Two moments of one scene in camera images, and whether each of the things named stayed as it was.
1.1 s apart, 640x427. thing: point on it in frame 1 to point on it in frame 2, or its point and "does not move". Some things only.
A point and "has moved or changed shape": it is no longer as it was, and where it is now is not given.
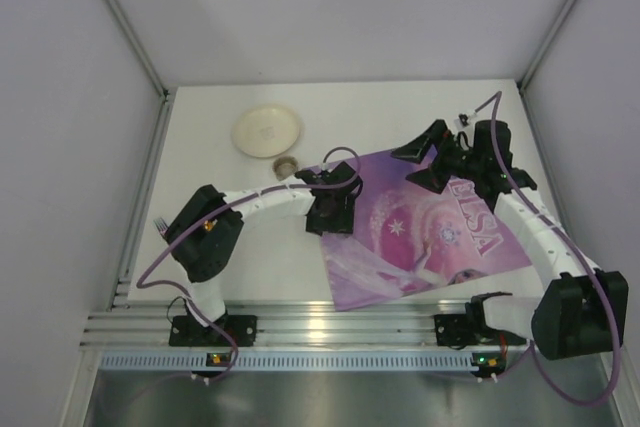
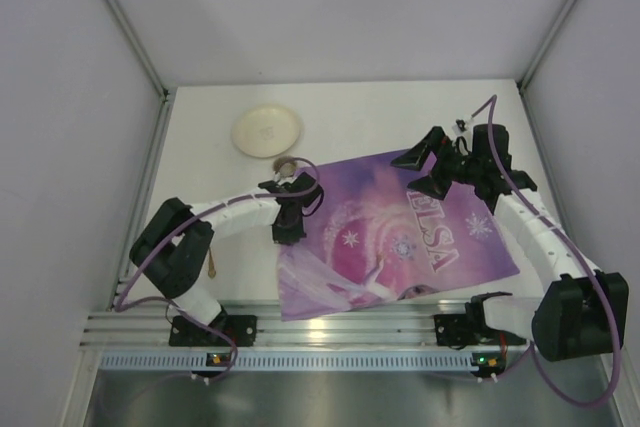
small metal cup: x=284 y=167 does not move
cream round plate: x=265 y=131 does not move
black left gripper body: x=330 y=217 to x=282 y=186
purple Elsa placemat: x=408 y=237 has moved or changed shape
